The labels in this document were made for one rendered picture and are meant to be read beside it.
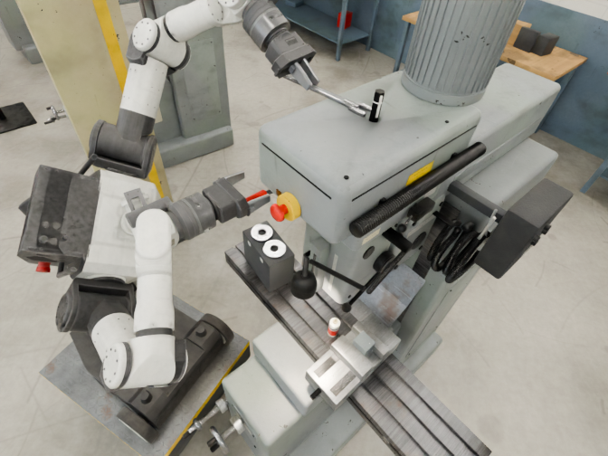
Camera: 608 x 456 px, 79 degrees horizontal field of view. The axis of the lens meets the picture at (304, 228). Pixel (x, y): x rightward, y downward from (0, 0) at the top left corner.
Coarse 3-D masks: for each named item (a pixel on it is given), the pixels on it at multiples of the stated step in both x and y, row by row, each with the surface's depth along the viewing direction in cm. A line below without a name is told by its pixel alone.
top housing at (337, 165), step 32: (352, 96) 85; (384, 96) 86; (288, 128) 74; (320, 128) 75; (352, 128) 76; (384, 128) 76; (416, 128) 77; (448, 128) 79; (288, 160) 72; (320, 160) 68; (352, 160) 69; (384, 160) 69; (416, 160) 75; (288, 192) 77; (320, 192) 68; (352, 192) 65; (384, 192) 74; (320, 224) 73
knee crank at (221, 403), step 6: (216, 402) 163; (222, 402) 163; (216, 408) 162; (222, 408) 161; (210, 414) 161; (198, 420) 159; (204, 420) 159; (192, 426) 157; (198, 426) 156; (186, 432) 157; (192, 432) 158
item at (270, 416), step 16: (240, 368) 154; (256, 368) 154; (224, 384) 150; (240, 384) 150; (256, 384) 150; (272, 384) 151; (240, 400) 146; (256, 400) 146; (272, 400) 146; (288, 400) 147; (240, 416) 152; (256, 416) 142; (272, 416) 142; (288, 416) 143; (304, 416) 147; (320, 416) 176; (256, 432) 140; (272, 432) 139; (288, 432) 145; (304, 432) 173; (256, 448) 160; (272, 448) 143; (288, 448) 168
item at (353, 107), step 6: (288, 78) 88; (294, 78) 88; (312, 84) 86; (312, 90) 85; (318, 90) 84; (324, 90) 84; (324, 96) 84; (330, 96) 83; (336, 96) 83; (342, 102) 81; (348, 102) 81; (354, 102) 81; (360, 102) 81; (348, 108) 80; (354, 108) 80; (366, 108) 80; (360, 114) 79
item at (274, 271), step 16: (256, 224) 157; (256, 240) 150; (272, 240) 150; (256, 256) 151; (272, 256) 144; (288, 256) 146; (256, 272) 161; (272, 272) 147; (288, 272) 154; (272, 288) 155
